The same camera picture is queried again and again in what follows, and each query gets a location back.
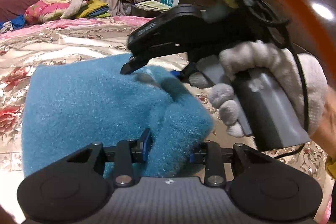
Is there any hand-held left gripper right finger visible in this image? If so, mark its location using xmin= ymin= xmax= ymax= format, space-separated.
xmin=188 ymin=140 xmax=266 ymax=187

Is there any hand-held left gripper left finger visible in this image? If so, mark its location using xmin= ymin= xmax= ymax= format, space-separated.
xmin=66 ymin=128 xmax=153 ymax=187

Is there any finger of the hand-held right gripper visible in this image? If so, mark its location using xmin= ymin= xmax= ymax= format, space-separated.
xmin=120 ymin=54 xmax=153 ymax=75
xmin=170 ymin=63 xmax=197 ymax=83

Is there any blue fuzzy garment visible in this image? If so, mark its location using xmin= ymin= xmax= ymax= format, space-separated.
xmin=21 ymin=53 xmax=215 ymax=179

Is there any person's right forearm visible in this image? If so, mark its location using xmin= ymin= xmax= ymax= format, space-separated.
xmin=309 ymin=88 xmax=336 ymax=180

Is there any person's right hand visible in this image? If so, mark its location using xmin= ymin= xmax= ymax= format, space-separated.
xmin=189 ymin=40 xmax=329 ymax=138

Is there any folded pale cloth stack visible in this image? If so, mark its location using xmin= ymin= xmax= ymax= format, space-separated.
xmin=134 ymin=0 xmax=172 ymax=11

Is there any yellow green folded blanket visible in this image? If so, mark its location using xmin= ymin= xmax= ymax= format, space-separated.
xmin=76 ymin=0 xmax=111 ymax=19

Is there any floral satin bedspread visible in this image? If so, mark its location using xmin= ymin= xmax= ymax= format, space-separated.
xmin=0 ymin=15 xmax=336 ymax=224

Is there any pink floral pillow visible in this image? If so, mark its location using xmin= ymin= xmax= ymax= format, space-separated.
xmin=24 ymin=0 xmax=93 ymax=25

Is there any blue crumpled cloth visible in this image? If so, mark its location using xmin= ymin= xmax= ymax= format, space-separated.
xmin=0 ymin=14 xmax=26 ymax=33

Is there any orange strap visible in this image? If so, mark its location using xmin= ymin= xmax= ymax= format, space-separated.
xmin=228 ymin=0 xmax=336 ymax=94

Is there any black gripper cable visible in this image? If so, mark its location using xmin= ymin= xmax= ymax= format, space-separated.
xmin=231 ymin=0 xmax=310 ymax=157

